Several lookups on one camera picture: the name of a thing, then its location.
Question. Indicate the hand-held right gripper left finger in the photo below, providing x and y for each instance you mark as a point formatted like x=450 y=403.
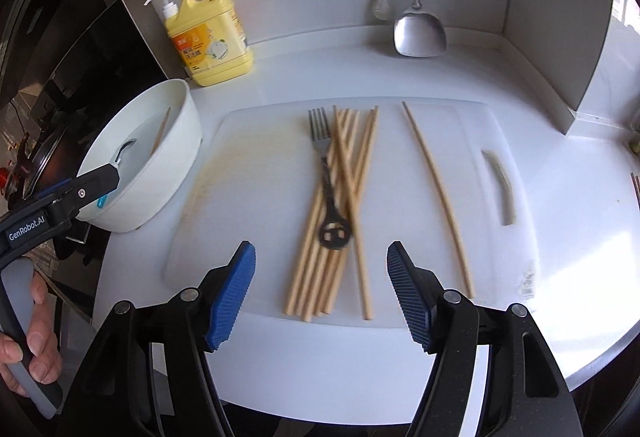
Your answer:
x=232 y=297

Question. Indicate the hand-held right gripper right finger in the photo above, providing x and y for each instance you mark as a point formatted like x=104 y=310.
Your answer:
x=407 y=297

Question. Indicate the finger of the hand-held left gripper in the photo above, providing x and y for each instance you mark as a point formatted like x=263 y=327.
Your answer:
x=95 y=182

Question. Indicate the white round bowl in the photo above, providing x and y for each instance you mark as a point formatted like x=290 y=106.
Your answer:
x=170 y=167

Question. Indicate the pile of wooden chopsticks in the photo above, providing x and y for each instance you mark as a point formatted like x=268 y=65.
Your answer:
x=310 y=267

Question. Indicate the wooden chopstick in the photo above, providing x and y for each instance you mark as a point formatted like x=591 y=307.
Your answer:
x=429 y=162
x=452 y=222

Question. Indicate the metal fork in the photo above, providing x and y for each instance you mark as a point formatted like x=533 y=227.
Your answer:
x=317 y=127

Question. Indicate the person's left hand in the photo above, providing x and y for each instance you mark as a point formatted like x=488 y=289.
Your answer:
x=45 y=342

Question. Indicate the dark wok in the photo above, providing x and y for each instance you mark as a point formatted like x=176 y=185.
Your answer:
x=50 y=162

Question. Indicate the white plastic cutting board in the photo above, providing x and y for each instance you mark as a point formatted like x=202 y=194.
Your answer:
x=250 y=197

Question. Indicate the yellow detergent pump bottle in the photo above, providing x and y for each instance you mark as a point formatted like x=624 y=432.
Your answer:
x=215 y=42

